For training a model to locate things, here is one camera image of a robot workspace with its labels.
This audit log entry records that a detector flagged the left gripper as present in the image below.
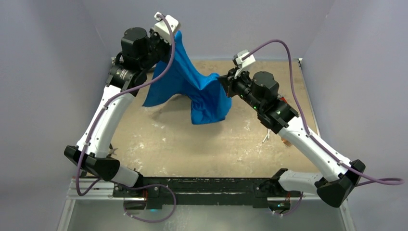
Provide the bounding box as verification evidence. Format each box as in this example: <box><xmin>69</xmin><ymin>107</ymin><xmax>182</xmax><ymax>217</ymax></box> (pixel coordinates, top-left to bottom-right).
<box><xmin>140</xmin><ymin>28</ymin><xmax>176</xmax><ymax>72</ymax></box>

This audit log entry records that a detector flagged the blue cloth napkin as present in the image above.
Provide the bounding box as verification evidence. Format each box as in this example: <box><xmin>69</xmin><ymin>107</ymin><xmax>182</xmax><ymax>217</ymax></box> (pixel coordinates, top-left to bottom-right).
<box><xmin>142</xmin><ymin>31</ymin><xmax>232</xmax><ymax>125</ymax></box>

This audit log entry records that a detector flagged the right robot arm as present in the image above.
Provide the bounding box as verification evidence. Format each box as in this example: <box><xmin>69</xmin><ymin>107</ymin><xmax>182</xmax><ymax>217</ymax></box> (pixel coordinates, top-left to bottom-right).
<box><xmin>218</xmin><ymin>71</ymin><xmax>366</xmax><ymax>207</ymax></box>

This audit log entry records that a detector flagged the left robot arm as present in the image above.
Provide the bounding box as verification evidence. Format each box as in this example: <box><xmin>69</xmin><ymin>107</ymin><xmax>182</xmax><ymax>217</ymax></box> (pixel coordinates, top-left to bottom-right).
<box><xmin>64</xmin><ymin>27</ymin><xmax>174</xmax><ymax>197</ymax></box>

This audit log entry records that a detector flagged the white plastic utensil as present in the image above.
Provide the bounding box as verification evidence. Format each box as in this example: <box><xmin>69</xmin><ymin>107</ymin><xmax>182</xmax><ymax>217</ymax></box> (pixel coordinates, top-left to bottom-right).
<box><xmin>262</xmin><ymin>129</ymin><xmax>271</xmax><ymax>143</ymax></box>

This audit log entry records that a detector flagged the brown plastic utensil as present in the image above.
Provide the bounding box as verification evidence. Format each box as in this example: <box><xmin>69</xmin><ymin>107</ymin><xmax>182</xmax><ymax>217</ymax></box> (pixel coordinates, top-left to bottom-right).
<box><xmin>281</xmin><ymin>137</ymin><xmax>292</xmax><ymax>147</ymax></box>

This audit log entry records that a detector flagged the small tool at left edge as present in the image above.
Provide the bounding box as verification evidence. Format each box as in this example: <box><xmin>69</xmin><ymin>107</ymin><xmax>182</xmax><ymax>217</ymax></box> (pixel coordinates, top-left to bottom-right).
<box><xmin>107</xmin><ymin>147</ymin><xmax>117</xmax><ymax>157</ymax></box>

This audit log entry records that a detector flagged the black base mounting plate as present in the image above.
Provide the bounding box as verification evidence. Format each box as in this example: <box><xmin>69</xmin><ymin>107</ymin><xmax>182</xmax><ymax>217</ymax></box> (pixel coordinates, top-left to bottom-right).
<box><xmin>113</xmin><ymin>177</ymin><xmax>300</xmax><ymax>209</ymax></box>

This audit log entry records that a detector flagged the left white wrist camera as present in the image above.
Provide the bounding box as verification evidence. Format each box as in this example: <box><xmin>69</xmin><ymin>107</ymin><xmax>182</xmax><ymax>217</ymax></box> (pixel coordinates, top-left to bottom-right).
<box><xmin>153</xmin><ymin>12</ymin><xmax>181</xmax><ymax>43</ymax></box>

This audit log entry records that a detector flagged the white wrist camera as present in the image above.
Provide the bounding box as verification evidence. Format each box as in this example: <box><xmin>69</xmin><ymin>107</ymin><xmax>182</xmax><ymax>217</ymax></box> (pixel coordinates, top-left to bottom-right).
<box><xmin>232</xmin><ymin>50</ymin><xmax>255</xmax><ymax>79</ymax></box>
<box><xmin>153</xmin><ymin>12</ymin><xmax>181</xmax><ymax>43</ymax></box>

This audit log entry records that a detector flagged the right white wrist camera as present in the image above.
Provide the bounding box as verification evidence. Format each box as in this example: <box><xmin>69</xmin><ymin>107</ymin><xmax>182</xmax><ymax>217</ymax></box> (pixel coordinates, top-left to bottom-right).
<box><xmin>232</xmin><ymin>50</ymin><xmax>255</xmax><ymax>79</ymax></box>

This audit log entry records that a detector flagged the aluminium frame rail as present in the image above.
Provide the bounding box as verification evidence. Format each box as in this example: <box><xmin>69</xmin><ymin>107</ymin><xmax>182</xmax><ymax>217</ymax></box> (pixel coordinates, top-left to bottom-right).
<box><xmin>79</xmin><ymin>177</ymin><xmax>320</xmax><ymax>205</ymax></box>

